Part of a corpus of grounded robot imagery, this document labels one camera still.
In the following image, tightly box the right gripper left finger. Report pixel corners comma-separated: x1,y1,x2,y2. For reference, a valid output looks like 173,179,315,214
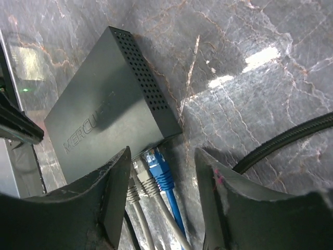
1,147,131,249

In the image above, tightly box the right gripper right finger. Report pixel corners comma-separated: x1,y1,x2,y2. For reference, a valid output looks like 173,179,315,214
195,148,332,249

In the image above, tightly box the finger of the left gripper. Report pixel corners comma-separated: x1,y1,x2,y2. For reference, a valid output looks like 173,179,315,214
1,92,44,143

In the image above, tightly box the grey ethernet cable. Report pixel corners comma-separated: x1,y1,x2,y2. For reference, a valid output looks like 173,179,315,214
126,171,157,250
134,156,193,250

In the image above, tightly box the blue ethernet cable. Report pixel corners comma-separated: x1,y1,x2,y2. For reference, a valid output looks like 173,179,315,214
145,147,187,239

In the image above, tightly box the black network switch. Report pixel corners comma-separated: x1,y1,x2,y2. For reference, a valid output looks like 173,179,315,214
44,27,182,183

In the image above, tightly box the black cable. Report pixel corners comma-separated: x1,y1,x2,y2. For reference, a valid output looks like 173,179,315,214
233,111,333,174

